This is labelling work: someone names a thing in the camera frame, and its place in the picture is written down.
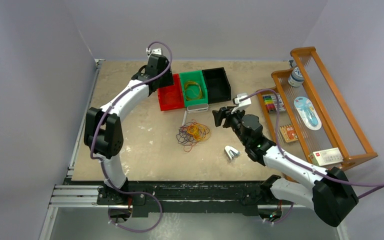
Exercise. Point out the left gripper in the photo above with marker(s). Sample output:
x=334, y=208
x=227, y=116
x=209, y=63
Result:
x=168, y=80

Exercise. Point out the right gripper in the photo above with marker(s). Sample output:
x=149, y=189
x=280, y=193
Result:
x=225, y=113

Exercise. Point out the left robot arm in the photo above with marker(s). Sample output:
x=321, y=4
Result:
x=103, y=132

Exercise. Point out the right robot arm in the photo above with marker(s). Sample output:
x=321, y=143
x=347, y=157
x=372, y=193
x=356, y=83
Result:
x=325, y=191

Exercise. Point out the black plastic bin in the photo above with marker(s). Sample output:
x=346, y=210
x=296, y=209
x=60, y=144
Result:
x=217, y=85

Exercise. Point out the white grey stapler case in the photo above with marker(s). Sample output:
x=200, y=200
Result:
x=197, y=108

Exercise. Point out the red plastic bin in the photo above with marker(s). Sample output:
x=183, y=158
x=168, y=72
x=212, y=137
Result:
x=171, y=97

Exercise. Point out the box of coloured markers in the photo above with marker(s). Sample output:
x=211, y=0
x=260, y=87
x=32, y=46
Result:
x=273, y=103

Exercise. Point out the green plastic bin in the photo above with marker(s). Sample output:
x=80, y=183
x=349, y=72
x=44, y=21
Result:
x=193, y=87

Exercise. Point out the white marker orange cap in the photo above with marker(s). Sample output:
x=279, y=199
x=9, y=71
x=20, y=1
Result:
x=184, y=118

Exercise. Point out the orange small card pack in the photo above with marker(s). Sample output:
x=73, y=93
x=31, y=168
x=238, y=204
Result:
x=288, y=133

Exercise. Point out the blue white blister pack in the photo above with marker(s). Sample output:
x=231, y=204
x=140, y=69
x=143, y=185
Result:
x=307, y=113

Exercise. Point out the wooden shelf rack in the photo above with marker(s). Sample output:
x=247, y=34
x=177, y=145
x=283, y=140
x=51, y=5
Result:
x=340, y=129

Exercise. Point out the white round jar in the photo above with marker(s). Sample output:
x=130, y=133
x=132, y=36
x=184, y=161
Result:
x=296, y=79

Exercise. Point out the white label box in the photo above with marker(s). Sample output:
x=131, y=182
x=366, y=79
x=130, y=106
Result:
x=326, y=157

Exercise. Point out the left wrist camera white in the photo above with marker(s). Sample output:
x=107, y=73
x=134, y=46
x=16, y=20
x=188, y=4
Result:
x=155, y=51

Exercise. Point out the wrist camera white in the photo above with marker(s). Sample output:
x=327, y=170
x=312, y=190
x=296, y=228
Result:
x=155, y=51
x=242, y=101

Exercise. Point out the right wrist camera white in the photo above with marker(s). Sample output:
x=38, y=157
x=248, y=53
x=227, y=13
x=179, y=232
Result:
x=242, y=101

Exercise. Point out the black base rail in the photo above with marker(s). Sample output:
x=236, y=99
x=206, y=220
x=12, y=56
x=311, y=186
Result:
x=246, y=197

